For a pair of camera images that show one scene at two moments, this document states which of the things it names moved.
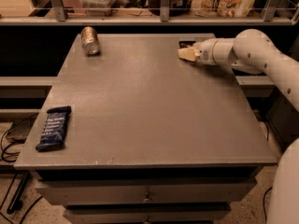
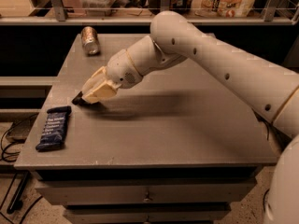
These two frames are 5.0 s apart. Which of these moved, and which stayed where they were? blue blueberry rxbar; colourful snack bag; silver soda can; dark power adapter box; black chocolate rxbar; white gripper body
Moved: white gripper body; black chocolate rxbar
Stayed: dark power adapter box; colourful snack bag; silver soda can; blue blueberry rxbar
